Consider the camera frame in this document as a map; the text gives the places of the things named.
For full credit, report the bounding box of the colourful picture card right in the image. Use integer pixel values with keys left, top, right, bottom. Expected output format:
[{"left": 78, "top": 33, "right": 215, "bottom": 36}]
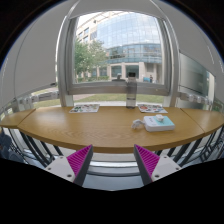
[{"left": 138, "top": 104, "right": 166, "bottom": 113}]

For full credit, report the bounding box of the colourful picture card left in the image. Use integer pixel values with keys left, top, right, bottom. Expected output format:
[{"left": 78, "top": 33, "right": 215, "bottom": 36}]
[{"left": 70, "top": 104, "right": 100, "bottom": 113}]

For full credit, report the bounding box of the grey water bottle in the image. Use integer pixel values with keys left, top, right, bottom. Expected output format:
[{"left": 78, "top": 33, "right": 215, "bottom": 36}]
[{"left": 126, "top": 77, "right": 137, "bottom": 109}]

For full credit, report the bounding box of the white charger plug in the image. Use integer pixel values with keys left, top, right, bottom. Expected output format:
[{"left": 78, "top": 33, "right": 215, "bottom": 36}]
[{"left": 156, "top": 114, "right": 164, "bottom": 121}]

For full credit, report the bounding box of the colourful picture card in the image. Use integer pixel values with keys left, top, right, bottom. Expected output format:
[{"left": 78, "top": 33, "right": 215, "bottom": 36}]
[
  {"left": 138, "top": 104, "right": 166, "bottom": 113},
  {"left": 70, "top": 104, "right": 100, "bottom": 113}
]

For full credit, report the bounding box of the white window frame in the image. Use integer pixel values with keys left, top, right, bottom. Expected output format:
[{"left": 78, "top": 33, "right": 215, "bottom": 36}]
[{"left": 57, "top": 8, "right": 180, "bottom": 107}]

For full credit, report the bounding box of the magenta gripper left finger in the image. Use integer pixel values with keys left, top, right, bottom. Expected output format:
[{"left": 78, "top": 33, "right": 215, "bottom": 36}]
[{"left": 45, "top": 145, "right": 93, "bottom": 186}]

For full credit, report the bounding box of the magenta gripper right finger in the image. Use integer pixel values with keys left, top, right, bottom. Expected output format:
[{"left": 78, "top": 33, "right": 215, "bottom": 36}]
[{"left": 134, "top": 145, "right": 181, "bottom": 185}]

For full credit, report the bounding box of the white and teal power strip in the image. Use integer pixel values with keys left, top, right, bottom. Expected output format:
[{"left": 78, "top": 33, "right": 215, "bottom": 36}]
[{"left": 143, "top": 116, "right": 175, "bottom": 132}]

